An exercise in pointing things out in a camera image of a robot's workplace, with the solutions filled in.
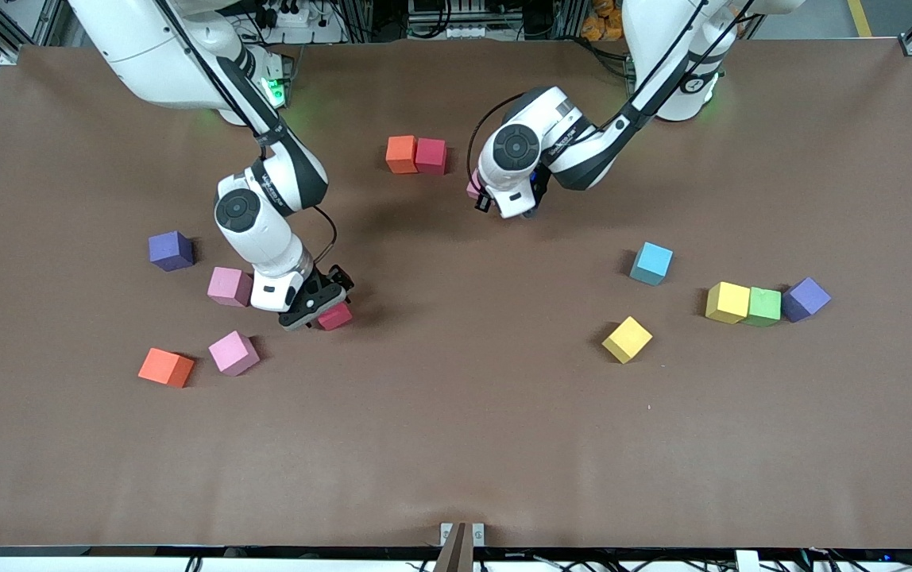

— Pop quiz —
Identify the crimson foam cube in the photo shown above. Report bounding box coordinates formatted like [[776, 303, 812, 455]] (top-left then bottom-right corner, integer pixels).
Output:
[[415, 137, 449, 176], [315, 302, 354, 332]]

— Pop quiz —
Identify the light blue foam cube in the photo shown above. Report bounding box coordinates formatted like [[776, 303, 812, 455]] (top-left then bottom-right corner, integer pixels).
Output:
[[629, 242, 674, 288]]

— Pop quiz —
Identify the orange foam cube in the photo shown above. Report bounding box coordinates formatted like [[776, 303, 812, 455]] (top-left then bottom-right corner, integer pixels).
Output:
[[137, 347, 195, 389], [385, 135, 419, 175]]

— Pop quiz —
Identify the purple foam cube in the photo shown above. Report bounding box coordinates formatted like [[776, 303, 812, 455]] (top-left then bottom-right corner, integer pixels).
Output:
[[148, 230, 195, 272], [782, 276, 833, 323]]

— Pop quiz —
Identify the yellow foam cube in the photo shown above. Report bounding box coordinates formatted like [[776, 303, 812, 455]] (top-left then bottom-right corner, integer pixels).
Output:
[[601, 315, 654, 365], [705, 281, 752, 325]]

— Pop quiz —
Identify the pile of orange objects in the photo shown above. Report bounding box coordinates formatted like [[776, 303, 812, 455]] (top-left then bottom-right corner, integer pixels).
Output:
[[581, 0, 625, 42]]

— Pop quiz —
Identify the paper table cover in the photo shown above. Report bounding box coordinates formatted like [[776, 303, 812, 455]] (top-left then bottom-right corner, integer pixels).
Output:
[[0, 40, 912, 549]]

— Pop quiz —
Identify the green foam cube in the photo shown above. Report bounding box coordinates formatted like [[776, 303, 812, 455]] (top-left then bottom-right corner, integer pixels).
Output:
[[742, 287, 783, 328]]

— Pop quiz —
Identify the metal mounting bracket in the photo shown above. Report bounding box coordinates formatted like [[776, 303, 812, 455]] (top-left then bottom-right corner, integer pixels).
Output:
[[439, 521, 486, 572]]

